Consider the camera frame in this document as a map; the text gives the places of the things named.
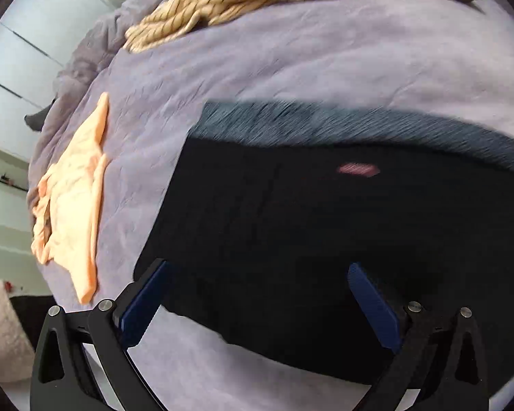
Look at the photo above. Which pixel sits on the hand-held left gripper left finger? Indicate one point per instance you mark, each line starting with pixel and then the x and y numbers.
pixel 143 304

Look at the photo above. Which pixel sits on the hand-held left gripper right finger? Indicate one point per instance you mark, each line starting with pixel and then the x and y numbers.
pixel 375 304

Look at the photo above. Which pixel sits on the black pants with patterned waistband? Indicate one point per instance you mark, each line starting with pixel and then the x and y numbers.
pixel 282 222

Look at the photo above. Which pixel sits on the orange garment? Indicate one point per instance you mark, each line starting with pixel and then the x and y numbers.
pixel 73 205

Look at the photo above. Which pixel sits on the beige fuzzy cushion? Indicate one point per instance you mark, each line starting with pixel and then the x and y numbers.
pixel 4 334

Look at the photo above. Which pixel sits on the lavender embossed blanket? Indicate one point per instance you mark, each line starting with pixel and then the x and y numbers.
pixel 317 60

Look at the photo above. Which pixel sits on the white wardrobe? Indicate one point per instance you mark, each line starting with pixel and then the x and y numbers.
pixel 25 60

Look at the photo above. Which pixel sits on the grey quilt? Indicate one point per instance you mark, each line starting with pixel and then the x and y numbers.
pixel 111 30

